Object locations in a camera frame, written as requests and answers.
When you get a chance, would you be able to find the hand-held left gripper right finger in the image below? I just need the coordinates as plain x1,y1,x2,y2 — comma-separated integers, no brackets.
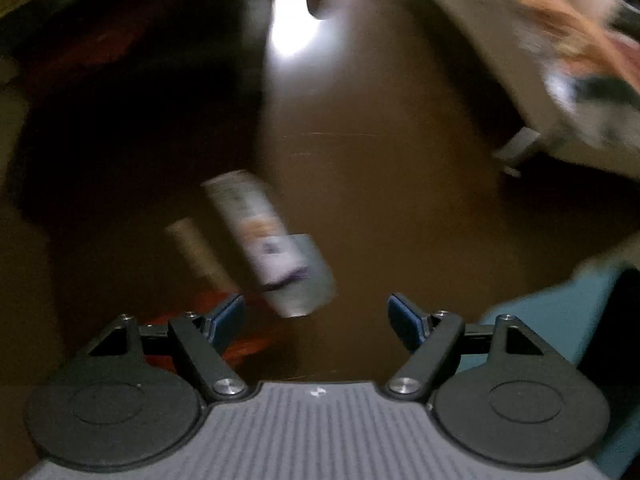
385,293,553,402

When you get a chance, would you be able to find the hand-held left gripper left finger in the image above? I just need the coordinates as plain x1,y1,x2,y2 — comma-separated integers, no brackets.
85,293,249,402

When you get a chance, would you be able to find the white toothpaste box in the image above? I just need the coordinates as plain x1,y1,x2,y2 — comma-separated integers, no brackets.
202,170,311,291

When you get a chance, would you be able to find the white bed frame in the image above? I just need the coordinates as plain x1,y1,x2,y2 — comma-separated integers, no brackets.
415,0,640,181

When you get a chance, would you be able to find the white paper strip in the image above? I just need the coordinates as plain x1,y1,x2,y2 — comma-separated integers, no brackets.
165,217,236,291

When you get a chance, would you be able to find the red paper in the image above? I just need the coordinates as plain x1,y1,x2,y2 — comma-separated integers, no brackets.
135,287,276,366

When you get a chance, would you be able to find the silver foil wrapper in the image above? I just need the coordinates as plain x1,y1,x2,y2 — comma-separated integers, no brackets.
260,232,337,318

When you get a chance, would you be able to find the dark teal trash bin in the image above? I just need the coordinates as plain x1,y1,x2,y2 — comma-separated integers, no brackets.
457,260,640,480

